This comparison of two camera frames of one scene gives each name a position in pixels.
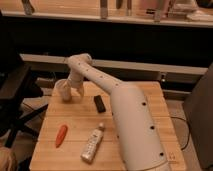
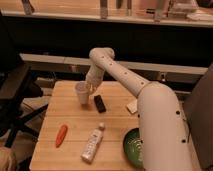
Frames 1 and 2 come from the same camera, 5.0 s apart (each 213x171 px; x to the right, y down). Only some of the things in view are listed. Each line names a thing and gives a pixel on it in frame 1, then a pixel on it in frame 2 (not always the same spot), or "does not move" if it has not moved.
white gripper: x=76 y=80 to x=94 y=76
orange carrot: x=61 y=135 does not move
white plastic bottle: x=92 y=145 does not move
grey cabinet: x=198 y=106 does not move
